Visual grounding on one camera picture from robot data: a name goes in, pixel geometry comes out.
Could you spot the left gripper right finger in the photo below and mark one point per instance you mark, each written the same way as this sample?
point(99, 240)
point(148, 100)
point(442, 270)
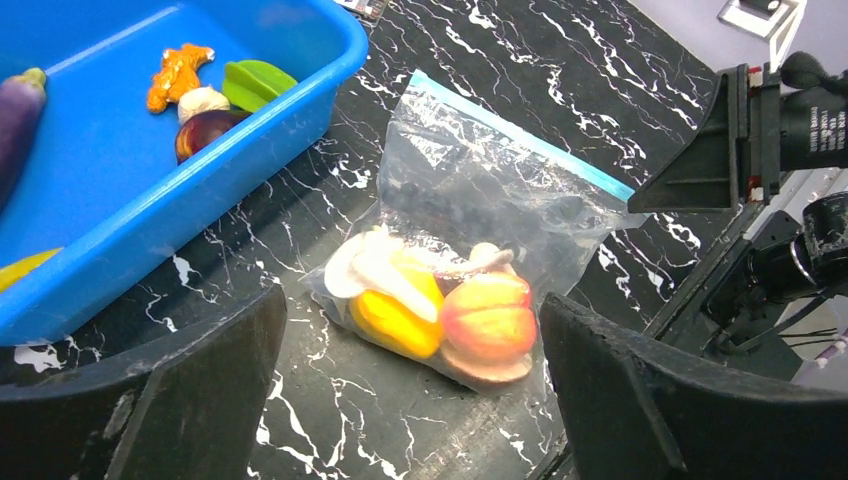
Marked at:
point(636, 408)

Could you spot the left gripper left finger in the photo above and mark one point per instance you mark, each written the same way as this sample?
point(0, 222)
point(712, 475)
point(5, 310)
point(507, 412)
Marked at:
point(183, 406)

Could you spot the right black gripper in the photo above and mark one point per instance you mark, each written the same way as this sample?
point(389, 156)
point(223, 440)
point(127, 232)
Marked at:
point(796, 119)

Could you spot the orange peach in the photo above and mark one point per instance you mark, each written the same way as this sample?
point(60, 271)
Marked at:
point(490, 317)

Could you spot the yellow bell pepper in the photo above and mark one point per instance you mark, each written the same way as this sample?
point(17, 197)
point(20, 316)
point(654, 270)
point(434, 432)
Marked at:
point(389, 323)

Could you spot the white oyster mushroom toy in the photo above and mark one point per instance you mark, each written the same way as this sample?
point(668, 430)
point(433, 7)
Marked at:
point(484, 257)

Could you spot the clear zip top bag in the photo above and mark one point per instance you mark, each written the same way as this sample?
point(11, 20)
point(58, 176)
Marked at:
point(439, 139)

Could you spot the white garlic mushroom toy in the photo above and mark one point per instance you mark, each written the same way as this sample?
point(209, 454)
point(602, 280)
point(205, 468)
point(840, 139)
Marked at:
point(363, 262)

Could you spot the round white brown slice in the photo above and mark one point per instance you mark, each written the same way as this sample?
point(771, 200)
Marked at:
point(493, 374)

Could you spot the black grape bunch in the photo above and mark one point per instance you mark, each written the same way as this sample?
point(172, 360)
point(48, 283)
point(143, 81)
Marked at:
point(463, 221)

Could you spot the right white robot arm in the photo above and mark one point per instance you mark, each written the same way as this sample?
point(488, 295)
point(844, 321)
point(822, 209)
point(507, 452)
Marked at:
point(759, 285)

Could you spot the blue plastic bin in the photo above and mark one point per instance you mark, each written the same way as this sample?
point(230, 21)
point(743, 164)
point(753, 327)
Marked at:
point(102, 189)

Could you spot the yellow fruit piece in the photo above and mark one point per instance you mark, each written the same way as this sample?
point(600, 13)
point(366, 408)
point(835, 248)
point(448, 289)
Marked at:
point(13, 273)

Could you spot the small beige mushroom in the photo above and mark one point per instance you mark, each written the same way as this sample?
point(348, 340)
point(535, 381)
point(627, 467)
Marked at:
point(200, 100)

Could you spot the green leaf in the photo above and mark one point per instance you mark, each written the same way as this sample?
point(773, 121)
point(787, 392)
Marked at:
point(251, 84)

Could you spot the orange starfish cookie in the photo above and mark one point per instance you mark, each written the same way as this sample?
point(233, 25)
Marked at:
point(178, 75)

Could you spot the purple eggplant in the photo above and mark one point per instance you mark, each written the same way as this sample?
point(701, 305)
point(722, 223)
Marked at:
point(23, 98)

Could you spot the pack of coloured markers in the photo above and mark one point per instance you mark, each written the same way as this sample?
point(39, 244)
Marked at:
point(370, 10)

